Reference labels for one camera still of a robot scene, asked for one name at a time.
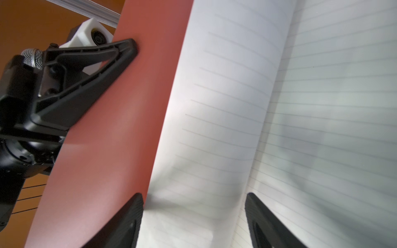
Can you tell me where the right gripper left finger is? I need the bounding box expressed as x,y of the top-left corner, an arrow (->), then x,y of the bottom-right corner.
84,193 -> 144,248

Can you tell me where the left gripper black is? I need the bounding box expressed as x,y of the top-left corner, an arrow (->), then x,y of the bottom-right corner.
1,39 -> 138,180

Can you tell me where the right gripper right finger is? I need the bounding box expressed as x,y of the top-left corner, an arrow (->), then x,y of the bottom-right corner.
245,193 -> 306,248

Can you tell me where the torn lined page from red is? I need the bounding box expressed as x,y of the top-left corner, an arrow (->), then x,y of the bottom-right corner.
137,1 -> 297,248

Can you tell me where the red spiral notebook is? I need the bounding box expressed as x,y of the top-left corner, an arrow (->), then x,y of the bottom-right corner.
25,1 -> 397,248

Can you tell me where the black microphone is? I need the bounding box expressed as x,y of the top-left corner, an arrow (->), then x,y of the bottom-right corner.
21,48 -> 43,70

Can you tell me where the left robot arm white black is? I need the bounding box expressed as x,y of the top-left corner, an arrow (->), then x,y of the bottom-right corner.
1,39 -> 138,228

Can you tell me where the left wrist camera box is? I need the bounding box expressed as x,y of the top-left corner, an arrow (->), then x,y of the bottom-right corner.
58,17 -> 114,75

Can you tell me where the left aluminium corner post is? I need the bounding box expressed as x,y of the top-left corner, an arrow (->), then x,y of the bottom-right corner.
47,0 -> 121,28

